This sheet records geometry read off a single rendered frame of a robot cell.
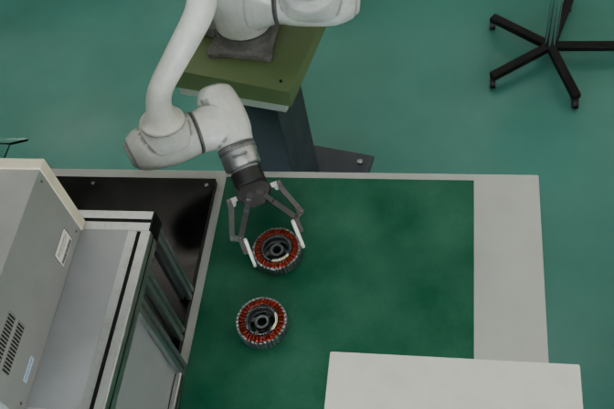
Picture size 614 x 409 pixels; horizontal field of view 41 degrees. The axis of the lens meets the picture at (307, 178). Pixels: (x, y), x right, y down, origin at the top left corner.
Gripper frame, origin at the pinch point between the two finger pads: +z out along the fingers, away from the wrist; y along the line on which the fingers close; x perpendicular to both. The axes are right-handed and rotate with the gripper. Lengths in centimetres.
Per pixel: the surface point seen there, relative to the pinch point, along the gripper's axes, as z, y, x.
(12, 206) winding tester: -21, -40, -51
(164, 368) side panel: 14.6, -30.8, -17.6
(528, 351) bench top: 39, 40, -20
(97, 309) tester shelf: 0, -35, -39
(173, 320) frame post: 6.3, -26.2, -13.2
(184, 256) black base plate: -6.8, -20.5, 4.0
